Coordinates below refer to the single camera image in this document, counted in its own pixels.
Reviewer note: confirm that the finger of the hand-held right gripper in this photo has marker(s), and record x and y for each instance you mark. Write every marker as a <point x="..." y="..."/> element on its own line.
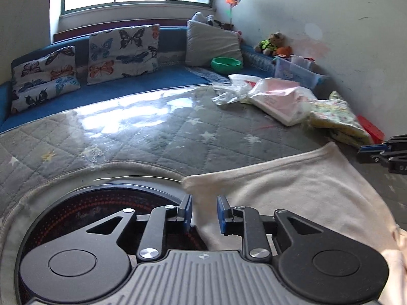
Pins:
<point x="372" y="148"/>
<point x="386" y="159"/>

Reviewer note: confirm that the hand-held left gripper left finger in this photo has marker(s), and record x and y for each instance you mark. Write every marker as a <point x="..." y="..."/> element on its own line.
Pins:
<point x="188" y="212"/>

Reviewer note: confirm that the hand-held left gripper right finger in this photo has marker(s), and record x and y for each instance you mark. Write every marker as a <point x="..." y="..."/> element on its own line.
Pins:
<point x="222" y="215"/>

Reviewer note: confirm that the cream cloth garment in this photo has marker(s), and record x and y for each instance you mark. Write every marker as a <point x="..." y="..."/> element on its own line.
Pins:
<point x="295" y="193"/>

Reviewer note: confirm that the red flat box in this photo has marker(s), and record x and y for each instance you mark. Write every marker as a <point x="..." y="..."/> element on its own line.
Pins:
<point x="372" y="130"/>

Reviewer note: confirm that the yellow floral folded cloth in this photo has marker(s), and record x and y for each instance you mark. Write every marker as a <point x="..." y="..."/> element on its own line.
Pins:
<point x="341" y="120"/>

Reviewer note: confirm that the round black red-dotted disc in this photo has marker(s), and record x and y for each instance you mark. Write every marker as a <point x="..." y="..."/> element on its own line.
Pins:
<point x="105" y="201"/>

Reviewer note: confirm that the grey quilted star blanket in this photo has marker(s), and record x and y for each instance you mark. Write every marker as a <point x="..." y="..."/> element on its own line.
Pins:
<point x="152" y="133"/>

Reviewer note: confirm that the pink white bagged package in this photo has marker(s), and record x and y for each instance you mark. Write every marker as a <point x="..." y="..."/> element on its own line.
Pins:
<point x="279" y="100"/>

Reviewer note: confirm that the clear plastic storage box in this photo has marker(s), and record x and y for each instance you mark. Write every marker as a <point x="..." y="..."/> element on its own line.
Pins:
<point x="295" y="71"/>

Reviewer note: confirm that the crumpled white plastic bag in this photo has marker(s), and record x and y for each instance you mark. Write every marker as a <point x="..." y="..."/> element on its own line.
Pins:
<point x="233" y="90"/>

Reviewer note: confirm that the orange plush toy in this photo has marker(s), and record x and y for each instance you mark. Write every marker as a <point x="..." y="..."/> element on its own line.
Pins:
<point x="284" y="51"/>

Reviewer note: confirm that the blue sofa bed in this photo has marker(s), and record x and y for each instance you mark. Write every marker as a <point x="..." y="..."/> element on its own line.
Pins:
<point x="178" y="79"/>

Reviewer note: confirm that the blue striped cloth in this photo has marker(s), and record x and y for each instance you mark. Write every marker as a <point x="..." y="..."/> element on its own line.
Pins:
<point x="206" y="73"/>

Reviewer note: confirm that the plush bear in green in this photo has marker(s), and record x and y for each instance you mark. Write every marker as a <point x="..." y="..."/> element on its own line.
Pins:
<point x="270" y="44"/>

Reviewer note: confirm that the green plastic bowl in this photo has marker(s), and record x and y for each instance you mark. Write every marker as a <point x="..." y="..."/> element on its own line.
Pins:
<point x="226" y="64"/>

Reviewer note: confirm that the plain grey pillow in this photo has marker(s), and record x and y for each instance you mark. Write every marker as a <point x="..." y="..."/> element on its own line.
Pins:
<point x="211" y="43"/>

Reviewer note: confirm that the large butterfly print pillow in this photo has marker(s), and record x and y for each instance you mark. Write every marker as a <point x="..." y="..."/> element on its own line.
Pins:
<point x="122" y="54"/>

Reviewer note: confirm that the grey white plush toy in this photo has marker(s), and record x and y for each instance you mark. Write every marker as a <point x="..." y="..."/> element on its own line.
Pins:
<point x="203" y="18"/>

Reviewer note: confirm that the small butterfly print pillow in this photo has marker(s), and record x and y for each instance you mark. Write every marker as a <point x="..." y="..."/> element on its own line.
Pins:
<point x="41" y="79"/>

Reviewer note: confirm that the colourful paper pinwheel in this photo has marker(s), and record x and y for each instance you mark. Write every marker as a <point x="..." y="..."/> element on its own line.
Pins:
<point x="233" y="0"/>

